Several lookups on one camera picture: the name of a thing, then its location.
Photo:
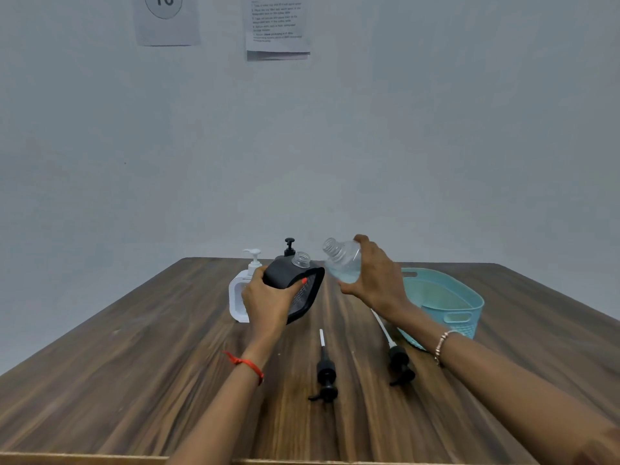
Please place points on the white square dispenser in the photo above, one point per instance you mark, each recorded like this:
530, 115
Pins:
237, 305

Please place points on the person's left hand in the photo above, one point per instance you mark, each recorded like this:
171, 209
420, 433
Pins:
269, 309

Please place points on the teal plastic basket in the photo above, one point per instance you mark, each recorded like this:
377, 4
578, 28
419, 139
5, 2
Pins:
455, 295

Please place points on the paper sheet with circle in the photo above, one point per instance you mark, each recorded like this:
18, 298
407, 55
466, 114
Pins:
164, 31

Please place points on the small black pump head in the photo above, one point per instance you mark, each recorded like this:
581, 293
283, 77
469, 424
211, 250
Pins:
289, 247

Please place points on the paper sheet with text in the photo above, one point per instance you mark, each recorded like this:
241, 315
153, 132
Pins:
278, 24

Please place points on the person's right hand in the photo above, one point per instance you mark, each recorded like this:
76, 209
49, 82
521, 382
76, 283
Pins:
380, 285

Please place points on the tall clear plastic bottle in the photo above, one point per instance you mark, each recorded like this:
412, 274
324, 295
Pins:
344, 259

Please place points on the black square dispenser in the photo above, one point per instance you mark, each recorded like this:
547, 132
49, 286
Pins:
283, 271

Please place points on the black pump with long tube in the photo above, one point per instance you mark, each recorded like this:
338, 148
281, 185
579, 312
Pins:
399, 360

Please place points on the white pump head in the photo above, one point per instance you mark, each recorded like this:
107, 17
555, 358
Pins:
254, 268

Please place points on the person's left forearm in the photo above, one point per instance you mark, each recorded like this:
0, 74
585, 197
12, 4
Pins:
227, 411

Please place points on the maroon sleeve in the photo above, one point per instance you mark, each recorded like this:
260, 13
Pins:
600, 450

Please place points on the person's right forearm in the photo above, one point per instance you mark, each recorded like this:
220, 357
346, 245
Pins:
508, 397

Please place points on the black pump with short tube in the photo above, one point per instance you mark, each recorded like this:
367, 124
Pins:
327, 372

